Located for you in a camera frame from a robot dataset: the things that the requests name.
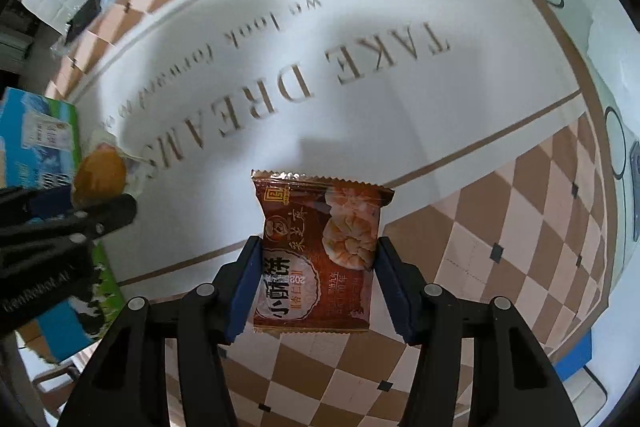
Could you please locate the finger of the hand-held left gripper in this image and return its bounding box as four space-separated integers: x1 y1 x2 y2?
67 193 138 248
0 186 76 228

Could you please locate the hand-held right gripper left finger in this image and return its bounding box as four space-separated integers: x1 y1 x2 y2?
57 234 264 427

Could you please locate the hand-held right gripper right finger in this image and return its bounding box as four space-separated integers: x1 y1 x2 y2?
376 236 583 427

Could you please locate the bun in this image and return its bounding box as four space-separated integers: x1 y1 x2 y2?
72 129 161 208

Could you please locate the brown snack packet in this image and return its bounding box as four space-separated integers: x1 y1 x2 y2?
251 169 396 334

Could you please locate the blue and green carton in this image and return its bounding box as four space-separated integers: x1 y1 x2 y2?
0 87 123 363

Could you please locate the checkered printed mat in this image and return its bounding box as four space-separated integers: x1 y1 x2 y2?
42 0 626 427

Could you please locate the blue box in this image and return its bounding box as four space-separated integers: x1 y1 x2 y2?
550 329 593 383

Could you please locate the black item in plastic bag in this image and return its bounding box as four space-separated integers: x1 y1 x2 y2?
50 0 136 58

